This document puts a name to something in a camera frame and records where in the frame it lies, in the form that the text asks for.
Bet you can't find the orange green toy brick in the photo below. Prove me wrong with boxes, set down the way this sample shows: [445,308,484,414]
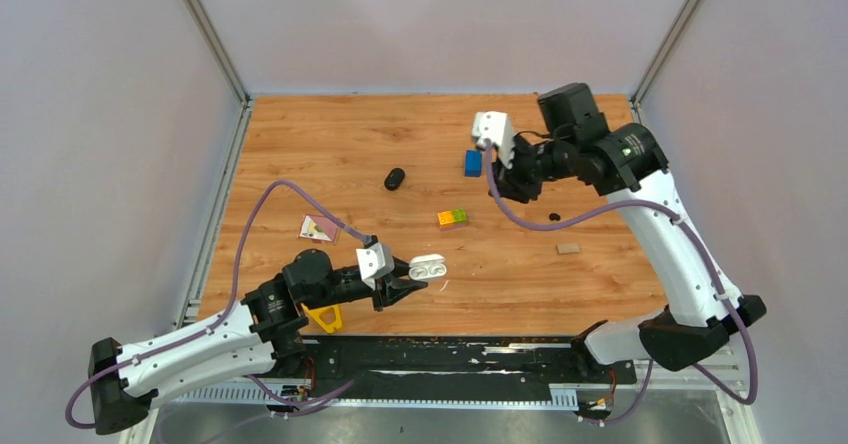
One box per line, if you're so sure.
[436,208,469,230]

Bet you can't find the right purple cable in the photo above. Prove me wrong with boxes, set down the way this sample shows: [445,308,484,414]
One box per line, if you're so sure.
[482,142,759,427]

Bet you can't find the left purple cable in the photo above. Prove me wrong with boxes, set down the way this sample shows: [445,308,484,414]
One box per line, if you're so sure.
[64,179,376,429]

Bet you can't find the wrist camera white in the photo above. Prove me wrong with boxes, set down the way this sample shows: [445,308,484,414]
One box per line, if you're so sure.
[470,111,516,169]
[356,242,395,291]

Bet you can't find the yellow triangular plastic frame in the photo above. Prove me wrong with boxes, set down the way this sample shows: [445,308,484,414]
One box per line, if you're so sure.
[301,304,344,334]

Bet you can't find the purple cable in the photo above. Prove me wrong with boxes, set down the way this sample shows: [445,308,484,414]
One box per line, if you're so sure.
[64,179,376,429]
[482,142,759,427]

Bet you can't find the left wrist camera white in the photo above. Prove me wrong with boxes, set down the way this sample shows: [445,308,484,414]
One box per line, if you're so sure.
[356,242,395,291]

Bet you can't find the white earbud charging case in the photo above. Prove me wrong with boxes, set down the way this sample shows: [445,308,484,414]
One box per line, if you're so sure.
[407,254,447,282]

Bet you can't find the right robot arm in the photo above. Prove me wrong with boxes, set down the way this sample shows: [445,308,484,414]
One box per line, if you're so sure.
[471,83,766,382]

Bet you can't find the pink picture card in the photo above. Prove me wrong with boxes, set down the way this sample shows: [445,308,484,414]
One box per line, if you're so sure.
[298,214,341,243]

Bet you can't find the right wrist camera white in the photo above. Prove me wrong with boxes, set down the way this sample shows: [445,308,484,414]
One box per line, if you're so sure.
[470,111,516,169]

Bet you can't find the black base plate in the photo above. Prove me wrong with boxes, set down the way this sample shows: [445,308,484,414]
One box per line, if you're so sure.
[241,334,639,410]

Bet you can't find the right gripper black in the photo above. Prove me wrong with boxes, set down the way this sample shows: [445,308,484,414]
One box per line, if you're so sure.
[485,134,573,205]

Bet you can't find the small wooden block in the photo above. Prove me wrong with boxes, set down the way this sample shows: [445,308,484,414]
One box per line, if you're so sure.
[556,243,581,255]

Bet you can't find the blue toy block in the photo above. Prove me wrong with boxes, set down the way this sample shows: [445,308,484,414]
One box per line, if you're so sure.
[463,150,483,177]

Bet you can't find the black earbud charging case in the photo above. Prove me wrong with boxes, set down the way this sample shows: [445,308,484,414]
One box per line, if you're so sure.
[383,168,406,191]

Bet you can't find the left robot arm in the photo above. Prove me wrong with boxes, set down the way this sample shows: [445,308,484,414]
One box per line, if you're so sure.
[88,244,447,435]

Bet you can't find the aluminium slotted rail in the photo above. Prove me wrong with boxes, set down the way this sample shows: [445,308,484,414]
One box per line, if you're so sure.
[192,344,745,412]

